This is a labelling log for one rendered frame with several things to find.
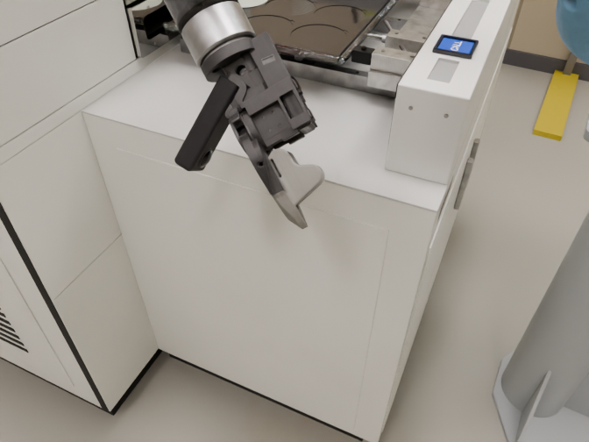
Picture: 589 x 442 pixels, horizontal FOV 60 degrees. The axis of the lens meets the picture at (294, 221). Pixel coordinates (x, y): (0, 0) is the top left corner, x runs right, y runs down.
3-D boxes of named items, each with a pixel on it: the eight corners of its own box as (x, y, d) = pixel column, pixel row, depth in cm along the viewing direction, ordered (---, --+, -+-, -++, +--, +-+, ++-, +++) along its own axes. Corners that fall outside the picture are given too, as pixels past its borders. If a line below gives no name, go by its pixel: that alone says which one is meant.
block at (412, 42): (384, 50, 92) (386, 34, 90) (389, 43, 94) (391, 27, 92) (427, 59, 90) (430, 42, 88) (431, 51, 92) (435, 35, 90)
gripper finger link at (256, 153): (281, 189, 53) (243, 115, 53) (268, 196, 53) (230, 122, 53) (287, 188, 58) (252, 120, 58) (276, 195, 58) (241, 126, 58)
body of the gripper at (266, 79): (314, 124, 53) (261, 22, 53) (243, 164, 54) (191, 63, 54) (321, 131, 60) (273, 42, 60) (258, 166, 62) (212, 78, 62)
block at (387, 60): (370, 68, 87) (372, 52, 85) (376, 60, 89) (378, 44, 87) (415, 78, 84) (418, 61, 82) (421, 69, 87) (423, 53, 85)
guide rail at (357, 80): (180, 52, 106) (179, 37, 103) (186, 48, 107) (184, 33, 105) (416, 103, 90) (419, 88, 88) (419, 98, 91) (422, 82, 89)
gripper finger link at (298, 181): (340, 210, 54) (301, 133, 54) (292, 235, 55) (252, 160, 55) (342, 209, 57) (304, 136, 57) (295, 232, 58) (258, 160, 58)
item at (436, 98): (384, 169, 76) (397, 84, 66) (459, 32, 113) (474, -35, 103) (446, 186, 73) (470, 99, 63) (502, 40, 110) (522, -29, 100)
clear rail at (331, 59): (161, 30, 97) (159, 22, 96) (166, 27, 98) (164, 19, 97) (344, 67, 85) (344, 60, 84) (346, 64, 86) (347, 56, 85)
